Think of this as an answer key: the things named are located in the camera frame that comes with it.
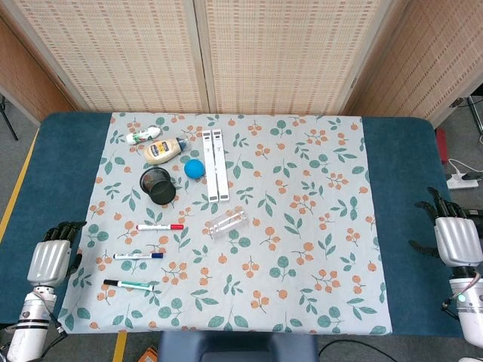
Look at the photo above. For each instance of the black cap green label marker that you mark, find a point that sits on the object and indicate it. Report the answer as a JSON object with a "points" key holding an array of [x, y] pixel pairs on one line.
{"points": [[128, 284]]}

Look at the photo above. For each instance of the long white plastic bar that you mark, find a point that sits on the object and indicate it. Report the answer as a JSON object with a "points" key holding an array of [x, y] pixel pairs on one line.
{"points": [[220, 166], [210, 166]]}

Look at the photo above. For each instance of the red cap white marker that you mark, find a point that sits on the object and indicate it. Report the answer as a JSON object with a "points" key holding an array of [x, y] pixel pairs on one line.
{"points": [[158, 227]]}

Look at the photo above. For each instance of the white power strip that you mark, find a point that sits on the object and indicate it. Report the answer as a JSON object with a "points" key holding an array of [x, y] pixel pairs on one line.
{"points": [[462, 183]]}

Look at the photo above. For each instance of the brown woven screen panel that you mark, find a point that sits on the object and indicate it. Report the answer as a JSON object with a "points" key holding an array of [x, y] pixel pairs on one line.
{"points": [[26, 75], [422, 64]]}

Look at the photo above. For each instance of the small white green-label bottle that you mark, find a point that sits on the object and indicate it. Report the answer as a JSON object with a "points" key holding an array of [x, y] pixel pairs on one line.
{"points": [[141, 135]]}

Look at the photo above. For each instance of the black metal stand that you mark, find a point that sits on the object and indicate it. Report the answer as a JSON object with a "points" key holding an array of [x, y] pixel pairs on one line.
{"points": [[473, 109]]}

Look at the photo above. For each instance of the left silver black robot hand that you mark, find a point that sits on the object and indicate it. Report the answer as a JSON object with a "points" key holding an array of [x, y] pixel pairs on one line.
{"points": [[49, 262]]}

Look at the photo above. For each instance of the red object beside table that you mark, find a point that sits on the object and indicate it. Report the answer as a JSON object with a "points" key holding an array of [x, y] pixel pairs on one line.
{"points": [[440, 145]]}

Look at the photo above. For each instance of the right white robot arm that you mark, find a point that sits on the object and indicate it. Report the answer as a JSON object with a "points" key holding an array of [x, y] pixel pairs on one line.
{"points": [[471, 313]]}

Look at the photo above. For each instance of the light woven screen panel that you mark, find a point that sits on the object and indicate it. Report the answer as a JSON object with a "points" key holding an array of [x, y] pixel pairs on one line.
{"points": [[279, 56], [124, 56]]}

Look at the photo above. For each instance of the blue ball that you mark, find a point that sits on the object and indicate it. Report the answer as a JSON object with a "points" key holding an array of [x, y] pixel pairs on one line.
{"points": [[194, 168]]}

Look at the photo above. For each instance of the black tripod leg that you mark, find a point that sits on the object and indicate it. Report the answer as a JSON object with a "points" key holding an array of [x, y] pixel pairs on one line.
{"points": [[7, 120]]}

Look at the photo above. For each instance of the blue cap white marker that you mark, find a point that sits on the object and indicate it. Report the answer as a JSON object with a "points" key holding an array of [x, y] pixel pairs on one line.
{"points": [[137, 256]]}

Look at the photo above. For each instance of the clear plastic cup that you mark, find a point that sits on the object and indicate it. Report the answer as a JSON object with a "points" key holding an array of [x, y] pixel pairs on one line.
{"points": [[226, 225]]}

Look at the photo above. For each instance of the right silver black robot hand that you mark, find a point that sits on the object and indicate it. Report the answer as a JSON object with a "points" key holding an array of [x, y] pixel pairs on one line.
{"points": [[456, 239]]}

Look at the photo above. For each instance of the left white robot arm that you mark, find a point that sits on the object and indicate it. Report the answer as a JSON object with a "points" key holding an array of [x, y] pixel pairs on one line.
{"points": [[28, 328]]}

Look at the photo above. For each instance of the dark blue felt table cover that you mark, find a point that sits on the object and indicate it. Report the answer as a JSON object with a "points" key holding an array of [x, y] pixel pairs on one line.
{"points": [[403, 188]]}

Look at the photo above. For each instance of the beige mayonnaise squeeze bottle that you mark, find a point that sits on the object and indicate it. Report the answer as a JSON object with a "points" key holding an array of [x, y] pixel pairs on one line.
{"points": [[162, 151]]}

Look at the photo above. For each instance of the floral print tablecloth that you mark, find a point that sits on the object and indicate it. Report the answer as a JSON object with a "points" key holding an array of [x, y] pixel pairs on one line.
{"points": [[287, 188]]}

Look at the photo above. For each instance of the black mesh pen holder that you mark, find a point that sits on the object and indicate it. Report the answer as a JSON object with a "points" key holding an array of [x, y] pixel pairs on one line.
{"points": [[158, 188]]}

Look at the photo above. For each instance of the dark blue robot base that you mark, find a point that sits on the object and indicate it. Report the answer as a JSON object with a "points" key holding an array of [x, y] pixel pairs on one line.
{"points": [[234, 345]]}

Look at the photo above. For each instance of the orange box on floor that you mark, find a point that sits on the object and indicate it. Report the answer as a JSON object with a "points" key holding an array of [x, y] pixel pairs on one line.
{"points": [[149, 355]]}

